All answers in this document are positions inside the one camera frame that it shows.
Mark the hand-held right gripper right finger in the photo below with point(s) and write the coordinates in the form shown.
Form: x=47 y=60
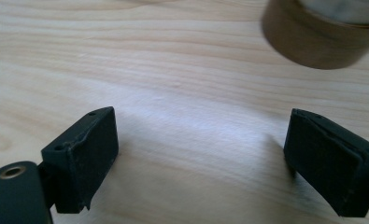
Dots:
x=325 y=158

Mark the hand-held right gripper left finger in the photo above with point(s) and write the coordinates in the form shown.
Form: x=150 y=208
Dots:
x=79 y=161

